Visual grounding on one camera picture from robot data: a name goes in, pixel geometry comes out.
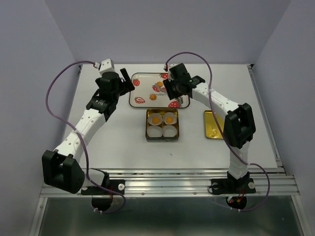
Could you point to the metal tongs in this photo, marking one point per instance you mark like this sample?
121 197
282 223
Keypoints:
179 100

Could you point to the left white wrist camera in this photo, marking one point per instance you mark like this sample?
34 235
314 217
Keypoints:
104 66

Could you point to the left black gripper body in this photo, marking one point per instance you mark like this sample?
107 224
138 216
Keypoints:
123 87

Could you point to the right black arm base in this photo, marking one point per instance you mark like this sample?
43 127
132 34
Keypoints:
235 189

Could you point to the aluminium rail frame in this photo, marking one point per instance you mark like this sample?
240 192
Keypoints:
166 183

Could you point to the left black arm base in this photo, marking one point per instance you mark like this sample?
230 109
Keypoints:
107 194

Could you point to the bottom-right white paper cup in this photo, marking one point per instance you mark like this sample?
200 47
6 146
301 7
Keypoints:
169 131

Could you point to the strawberry print tray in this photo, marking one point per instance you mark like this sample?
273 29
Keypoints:
145 85

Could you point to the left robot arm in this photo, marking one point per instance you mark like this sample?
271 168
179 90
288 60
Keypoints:
61 167

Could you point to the gold square tin box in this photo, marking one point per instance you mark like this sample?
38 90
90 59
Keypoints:
162 112

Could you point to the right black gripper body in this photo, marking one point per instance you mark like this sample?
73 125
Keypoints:
172 87

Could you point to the top-left white paper cup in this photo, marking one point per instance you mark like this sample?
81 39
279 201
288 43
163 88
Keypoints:
152 116

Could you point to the bottom-left white paper cup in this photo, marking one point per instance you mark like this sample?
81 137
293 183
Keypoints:
154 131

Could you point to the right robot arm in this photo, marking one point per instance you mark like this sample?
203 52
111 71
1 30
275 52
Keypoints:
239 125

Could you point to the gold tin lid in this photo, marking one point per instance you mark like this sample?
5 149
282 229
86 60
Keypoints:
211 128

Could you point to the top-right white paper cup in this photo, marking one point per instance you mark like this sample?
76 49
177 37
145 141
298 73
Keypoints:
170 114

